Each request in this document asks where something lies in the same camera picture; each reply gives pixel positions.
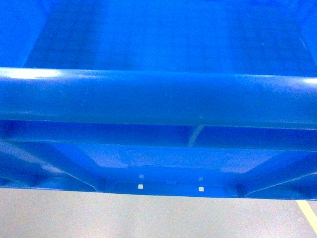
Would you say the large blue plastic crate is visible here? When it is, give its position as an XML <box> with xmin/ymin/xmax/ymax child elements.
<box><xmin>0</xmin><ymin>0</ymin><xmax>317</xmax><ymax>200</ymax></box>

